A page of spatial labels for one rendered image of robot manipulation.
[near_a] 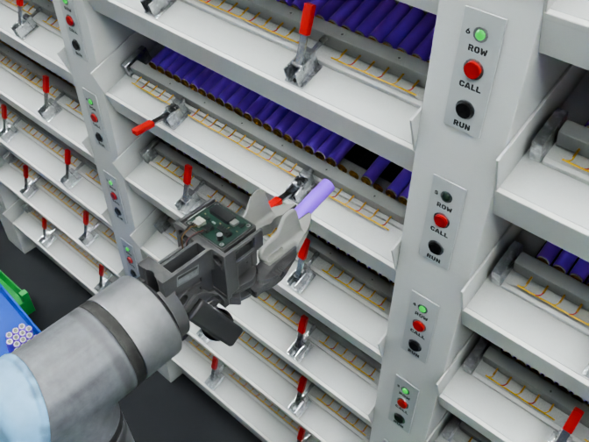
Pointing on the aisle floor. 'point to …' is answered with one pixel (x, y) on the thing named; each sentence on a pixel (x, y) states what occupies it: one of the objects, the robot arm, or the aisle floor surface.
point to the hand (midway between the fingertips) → (294, 220)
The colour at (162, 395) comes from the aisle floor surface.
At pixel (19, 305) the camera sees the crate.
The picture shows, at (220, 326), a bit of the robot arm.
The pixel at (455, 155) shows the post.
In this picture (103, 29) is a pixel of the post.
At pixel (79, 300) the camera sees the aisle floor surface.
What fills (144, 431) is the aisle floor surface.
